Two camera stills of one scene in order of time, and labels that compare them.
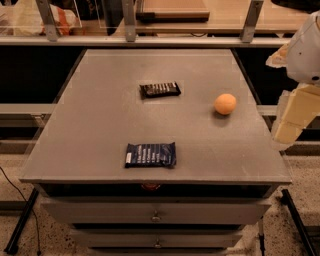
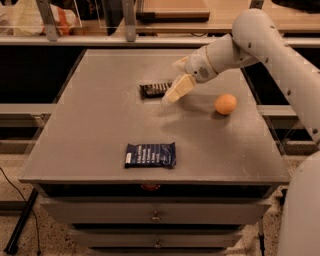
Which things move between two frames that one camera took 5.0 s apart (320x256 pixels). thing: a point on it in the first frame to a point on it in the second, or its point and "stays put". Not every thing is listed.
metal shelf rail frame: x=49 y=37 stays put
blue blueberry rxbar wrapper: x=150 y=154 stays put
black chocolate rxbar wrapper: x=159 y=90 stays put
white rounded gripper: x=305 y=55 to x=197 y=67
